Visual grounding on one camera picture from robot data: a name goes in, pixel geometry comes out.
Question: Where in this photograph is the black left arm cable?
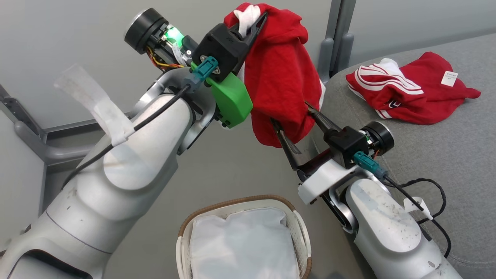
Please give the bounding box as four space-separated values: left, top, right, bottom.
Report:
61 83 193 190

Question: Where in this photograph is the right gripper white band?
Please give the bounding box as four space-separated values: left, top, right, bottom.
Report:
270 101 395 205

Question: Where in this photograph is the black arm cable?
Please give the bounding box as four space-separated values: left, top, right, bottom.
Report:
61 83 193 190
382 174 453 259

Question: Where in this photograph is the white cloth basket liner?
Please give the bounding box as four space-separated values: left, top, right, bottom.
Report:
189 207 301 279

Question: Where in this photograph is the grey fabric sofa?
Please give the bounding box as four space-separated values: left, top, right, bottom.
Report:
310 33 496 279

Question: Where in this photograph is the translucent white tape strip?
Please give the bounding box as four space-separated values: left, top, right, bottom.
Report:
53 64 135 147

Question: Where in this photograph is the teal right camera connector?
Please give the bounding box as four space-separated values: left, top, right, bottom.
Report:
353 151 388 179

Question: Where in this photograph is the red garment with white stripes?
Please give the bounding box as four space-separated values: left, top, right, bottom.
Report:
346 52 482 125

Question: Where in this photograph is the white laundry basket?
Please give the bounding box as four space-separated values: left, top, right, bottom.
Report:
176 195 312 279

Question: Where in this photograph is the grey metal wall rail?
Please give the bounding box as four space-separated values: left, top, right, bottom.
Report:
0 84 134 167

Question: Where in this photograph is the grey metal partition post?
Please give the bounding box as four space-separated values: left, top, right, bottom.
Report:
317 0 357 84

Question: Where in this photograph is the teal left camera connector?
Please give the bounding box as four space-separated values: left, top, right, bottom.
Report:
193 56 219 83

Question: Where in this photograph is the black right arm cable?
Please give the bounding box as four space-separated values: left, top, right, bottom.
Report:
382 174 453 259

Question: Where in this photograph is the red and white hooded garment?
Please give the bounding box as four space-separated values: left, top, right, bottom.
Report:
224 3 326 148

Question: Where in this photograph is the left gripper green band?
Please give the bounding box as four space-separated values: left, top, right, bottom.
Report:
124 8 269 128

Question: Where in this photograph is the teal camera connector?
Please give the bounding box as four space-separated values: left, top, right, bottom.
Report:
193 56 219 83
353 151 388 179

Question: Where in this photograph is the small white cable tag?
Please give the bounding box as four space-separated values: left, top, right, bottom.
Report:
403 197 433 220

